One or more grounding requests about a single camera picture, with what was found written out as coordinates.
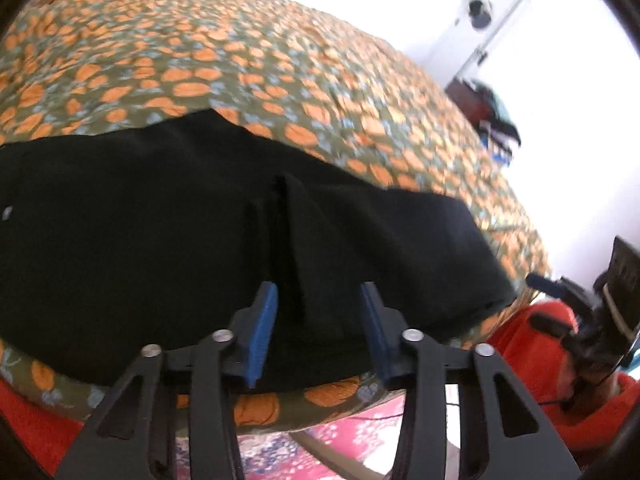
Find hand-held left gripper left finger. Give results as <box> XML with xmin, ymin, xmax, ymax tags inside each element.
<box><xmin>54</xmin><ymin>281</ymin><xmax>279</xmax><ymax>480</ymax></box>

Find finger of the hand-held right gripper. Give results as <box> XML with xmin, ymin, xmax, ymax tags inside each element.
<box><xmin>525</xmin><ymin>272</ymin><xmax>596</xmax><ymax>311</ymax></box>
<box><xmin>530</xmin><ymin>312</ymin><xmax>588</xmax><ymax>358</ymax></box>

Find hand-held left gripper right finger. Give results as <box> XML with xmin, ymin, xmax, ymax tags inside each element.
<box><xmin>360</xmin><ymin>281</ymin><xmax>583</xmax><ymax>480</ymax></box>

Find black pants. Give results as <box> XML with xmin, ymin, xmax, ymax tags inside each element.
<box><xmin>0</xmin><ymin>109</ymin><xmax>518</xmax><ymax>393</ymax></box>

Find person's right hand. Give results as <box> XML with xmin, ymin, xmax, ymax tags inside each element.
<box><xmin>570</xmin><ymin>371</ymin><xmax>625</xmax><ymax>413</ymax></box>

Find red fleece robe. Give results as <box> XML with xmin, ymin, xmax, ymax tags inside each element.
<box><xmin>0</xmin><ymin>302</ymin><xmax>640</xmax><ymax>476</ymax></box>

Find red patterned rug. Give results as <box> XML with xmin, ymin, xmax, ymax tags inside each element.
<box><xmin>172</xmin><ymin>395</ymin><xmax>461</xmax><ymax>480</ymax></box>

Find pile of clothes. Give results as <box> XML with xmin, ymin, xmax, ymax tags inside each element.
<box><xmin>472</xmin><ymin>80</ymin><xmax>523</xmax><ymax>161</ymax></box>

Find dark wooden dresser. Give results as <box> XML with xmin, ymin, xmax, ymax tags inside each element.
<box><xmin>445</xmin><ymin>77</ymin><xmax>493</xmax><ymax>126</ymax></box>

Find white door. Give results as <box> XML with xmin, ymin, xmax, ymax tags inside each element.
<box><xmin>425</xmin><ymin>0</ymin><xmax>526</xmax><ymax>91</ymax></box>

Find floral orange green bedspread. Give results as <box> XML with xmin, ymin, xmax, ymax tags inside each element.
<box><xmin>0</xmin><ymin>0</ymin><xmax>551</xmax><ymax>433</ymax></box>

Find black hat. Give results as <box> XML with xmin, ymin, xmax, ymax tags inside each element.
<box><xmin>465</xmin><ymin>0</ymin><xmax>496</xmax><ymax>28</ymax></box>

